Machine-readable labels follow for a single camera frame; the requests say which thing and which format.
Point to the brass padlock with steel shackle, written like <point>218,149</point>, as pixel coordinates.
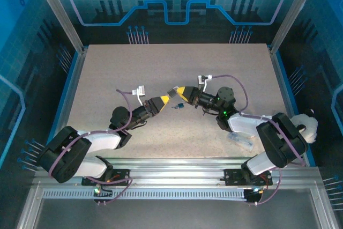
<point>172,93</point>

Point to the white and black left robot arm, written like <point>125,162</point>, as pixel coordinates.
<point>99,140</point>

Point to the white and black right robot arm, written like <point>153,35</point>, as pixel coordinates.
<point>281,143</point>

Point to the clear plastic bag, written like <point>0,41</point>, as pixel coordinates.
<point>241,141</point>

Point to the white and black plush toy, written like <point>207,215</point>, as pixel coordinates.
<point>308,127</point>

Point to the black circuit board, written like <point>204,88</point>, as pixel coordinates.
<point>105,201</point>
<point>253,199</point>

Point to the grey metal panel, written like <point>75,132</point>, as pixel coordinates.
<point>174,215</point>

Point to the aluminium side rail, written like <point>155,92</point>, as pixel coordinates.
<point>74,78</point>
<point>283,78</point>

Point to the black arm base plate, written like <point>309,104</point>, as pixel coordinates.
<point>120,176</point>
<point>233,177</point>

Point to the aluminium front rail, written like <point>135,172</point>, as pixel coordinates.
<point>174,172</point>

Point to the aluminium corner post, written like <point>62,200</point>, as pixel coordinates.
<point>61,11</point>
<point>292,11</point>

